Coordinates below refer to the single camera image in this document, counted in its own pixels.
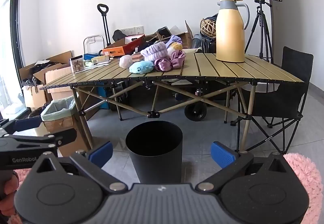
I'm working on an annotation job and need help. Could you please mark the black trash bin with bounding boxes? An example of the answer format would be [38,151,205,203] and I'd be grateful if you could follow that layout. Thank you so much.
[125,121,183,184]

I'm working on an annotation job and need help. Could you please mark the black bin bag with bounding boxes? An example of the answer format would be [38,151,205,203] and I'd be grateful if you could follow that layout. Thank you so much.
[28,105,50,119]

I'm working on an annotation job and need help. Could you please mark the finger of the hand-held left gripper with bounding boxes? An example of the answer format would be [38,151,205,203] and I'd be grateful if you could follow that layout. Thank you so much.
[0,116,43,136]
[0,128,77,149]

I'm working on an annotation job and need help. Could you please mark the tan folding table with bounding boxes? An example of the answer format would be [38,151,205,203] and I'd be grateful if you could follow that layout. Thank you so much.
[40,52,306,154]

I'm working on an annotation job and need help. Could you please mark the black folding chair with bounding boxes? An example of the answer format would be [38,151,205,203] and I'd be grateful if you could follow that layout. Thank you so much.
[230,46,314,154]

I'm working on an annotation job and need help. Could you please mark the large cardboard box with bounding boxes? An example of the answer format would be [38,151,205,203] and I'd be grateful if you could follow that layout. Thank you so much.
[43,113,89,157]

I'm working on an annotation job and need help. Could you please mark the pink fluffy ball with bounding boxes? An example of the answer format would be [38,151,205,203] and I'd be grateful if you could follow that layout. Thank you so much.
[119,55,134,69]

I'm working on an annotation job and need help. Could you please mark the brown cardboard box with flaps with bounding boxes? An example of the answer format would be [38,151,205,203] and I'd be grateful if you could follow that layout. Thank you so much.
[144,20,196,50]

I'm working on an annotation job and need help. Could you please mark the white cardboard box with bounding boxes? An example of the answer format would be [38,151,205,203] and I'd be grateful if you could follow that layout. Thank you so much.
[22,84,47,109]

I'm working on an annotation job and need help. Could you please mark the clear plastic jar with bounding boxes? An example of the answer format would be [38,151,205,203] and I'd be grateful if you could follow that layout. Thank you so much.
[69,55,85,73]

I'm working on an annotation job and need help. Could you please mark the black pouch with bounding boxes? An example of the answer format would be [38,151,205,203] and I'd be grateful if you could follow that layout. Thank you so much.
[157,27,173,37]

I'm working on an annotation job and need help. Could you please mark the lavender fluffy headband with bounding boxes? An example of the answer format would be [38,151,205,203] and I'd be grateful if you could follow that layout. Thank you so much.
[140,44,168,62]

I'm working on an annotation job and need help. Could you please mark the black wheeled cart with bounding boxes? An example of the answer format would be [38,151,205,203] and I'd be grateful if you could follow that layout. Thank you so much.
[152,77,238,122]

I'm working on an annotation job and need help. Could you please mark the green plastic bag liner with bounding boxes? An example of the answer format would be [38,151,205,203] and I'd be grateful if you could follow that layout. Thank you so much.
[40,96,76,121]

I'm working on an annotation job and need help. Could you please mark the person's left hand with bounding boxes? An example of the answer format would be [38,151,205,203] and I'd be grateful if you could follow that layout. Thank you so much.
[0,171,20,217]

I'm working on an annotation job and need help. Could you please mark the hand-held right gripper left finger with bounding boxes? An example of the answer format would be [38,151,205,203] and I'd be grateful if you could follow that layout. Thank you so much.
[27,141,128,193]

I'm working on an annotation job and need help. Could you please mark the black fabric bag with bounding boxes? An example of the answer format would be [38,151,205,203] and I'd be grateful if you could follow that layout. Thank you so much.
[113,30,127,41]

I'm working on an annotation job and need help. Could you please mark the yellow thermos jug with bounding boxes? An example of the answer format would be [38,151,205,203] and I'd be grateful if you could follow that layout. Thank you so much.
[216,0,250,63]

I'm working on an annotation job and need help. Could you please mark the black tripod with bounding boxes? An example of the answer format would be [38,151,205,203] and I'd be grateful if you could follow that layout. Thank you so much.
[244,5,274,64]

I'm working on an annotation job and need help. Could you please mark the wicker ball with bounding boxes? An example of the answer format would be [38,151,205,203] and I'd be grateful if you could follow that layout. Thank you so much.
[200,18,217,37]

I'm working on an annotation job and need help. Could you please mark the purple satin cloth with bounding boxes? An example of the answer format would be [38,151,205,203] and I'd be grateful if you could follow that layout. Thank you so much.
[153,50,186,72]

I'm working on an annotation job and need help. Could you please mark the black telescopic cart handle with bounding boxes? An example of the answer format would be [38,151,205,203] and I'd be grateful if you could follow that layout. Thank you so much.
[97,4,112,47]

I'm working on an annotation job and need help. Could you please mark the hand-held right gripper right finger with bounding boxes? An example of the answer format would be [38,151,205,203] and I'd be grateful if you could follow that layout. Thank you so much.
[195,141,295,193]

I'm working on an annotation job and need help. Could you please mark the dark blue bag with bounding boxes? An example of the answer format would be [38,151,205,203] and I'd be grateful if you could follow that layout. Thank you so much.
[201,13,221,53]

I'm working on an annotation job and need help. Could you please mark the black door frame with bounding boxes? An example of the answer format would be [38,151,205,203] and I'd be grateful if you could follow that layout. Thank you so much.
[0,0,29,121]

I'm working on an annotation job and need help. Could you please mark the orange box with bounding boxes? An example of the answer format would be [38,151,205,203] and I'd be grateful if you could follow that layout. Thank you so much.
[102,34,146,57]

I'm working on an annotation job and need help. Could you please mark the blue plush toy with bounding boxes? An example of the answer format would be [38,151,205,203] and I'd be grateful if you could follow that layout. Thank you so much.
[129,60,155,74]

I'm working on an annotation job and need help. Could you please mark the dark grey bottle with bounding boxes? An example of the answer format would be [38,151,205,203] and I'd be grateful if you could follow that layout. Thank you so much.
[192,34,203,50]

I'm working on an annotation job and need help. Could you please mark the blue flat panel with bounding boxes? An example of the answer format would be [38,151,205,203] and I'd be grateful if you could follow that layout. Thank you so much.
[97,86,109,109]

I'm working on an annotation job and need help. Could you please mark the white yellow plush toy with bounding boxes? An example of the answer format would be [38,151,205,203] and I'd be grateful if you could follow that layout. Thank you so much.
[166,42,183,56]

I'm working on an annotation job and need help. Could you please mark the open cardboard box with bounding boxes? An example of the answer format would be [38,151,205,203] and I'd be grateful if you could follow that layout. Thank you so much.
[19,50,76,88]

